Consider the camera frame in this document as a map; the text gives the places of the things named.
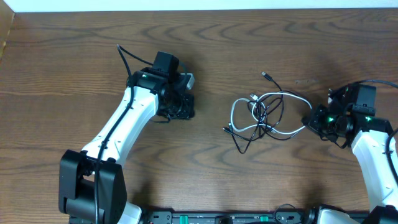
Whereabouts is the white USB cable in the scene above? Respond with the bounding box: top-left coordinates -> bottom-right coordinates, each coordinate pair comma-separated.
228,91 -> 313,136

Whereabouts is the thin black USB cable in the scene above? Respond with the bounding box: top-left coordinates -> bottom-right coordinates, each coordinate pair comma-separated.
222,96 -> 274,155

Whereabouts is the thick black USB cable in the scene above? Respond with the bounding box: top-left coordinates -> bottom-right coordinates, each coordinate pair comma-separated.
247,72 -> 308,141

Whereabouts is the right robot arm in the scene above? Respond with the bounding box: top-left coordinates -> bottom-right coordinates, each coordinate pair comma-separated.
302,80 -> 397,223

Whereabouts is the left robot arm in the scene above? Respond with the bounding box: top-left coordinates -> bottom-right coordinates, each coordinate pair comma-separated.
58,52 -> 195,223

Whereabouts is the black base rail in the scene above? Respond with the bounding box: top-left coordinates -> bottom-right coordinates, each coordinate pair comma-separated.
139,208 -> 307,224

